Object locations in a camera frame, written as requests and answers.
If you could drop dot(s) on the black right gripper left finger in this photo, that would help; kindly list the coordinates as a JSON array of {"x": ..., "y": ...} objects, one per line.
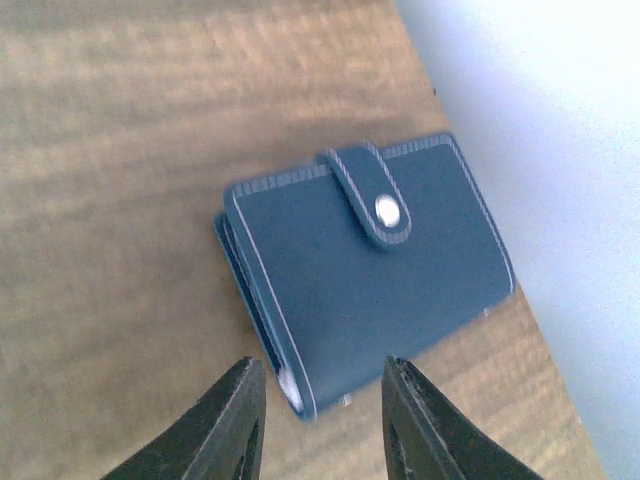
[{"x": 220, "y": 437}]

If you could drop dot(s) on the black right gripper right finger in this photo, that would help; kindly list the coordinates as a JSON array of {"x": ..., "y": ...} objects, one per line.
[{"x": 427, "y": 437}]

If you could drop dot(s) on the blue leather card holder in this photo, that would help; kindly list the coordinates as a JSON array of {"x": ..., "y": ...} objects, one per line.
[{"x": 364, "y": 253}]

